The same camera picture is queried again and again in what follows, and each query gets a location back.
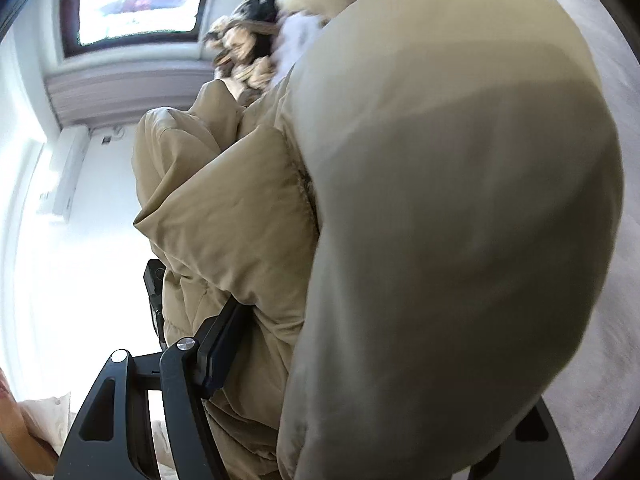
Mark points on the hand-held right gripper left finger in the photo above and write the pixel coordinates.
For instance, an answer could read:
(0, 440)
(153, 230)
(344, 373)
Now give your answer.
(220, 345)

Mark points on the cream cloth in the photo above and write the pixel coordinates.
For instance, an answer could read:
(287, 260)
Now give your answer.
(47, 420)

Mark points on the white knit cloth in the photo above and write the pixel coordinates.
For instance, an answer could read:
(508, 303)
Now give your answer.
(300, 35)

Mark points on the beige duvet blanket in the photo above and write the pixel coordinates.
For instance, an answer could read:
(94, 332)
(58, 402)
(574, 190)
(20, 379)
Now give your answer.
(425, 210)

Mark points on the person's left forearm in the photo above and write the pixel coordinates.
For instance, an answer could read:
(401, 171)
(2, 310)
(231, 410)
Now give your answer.
(20, 425)

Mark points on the grey window sill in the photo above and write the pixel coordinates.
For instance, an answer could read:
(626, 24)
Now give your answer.
(125, 90)

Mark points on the brown black patterned cloth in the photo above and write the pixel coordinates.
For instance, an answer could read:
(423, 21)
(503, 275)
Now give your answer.
(240, 45)

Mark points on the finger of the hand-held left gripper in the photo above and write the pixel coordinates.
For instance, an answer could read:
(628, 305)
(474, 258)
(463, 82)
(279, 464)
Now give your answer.
(152, 300)

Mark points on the dark framed window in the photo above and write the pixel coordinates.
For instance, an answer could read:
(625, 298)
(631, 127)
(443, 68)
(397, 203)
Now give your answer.
(140, 0)

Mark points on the lavender bed blanket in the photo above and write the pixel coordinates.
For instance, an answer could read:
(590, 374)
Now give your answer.
(610, 350)

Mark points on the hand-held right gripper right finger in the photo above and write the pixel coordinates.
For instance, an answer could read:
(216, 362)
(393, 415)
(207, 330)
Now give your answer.
(540, 455)

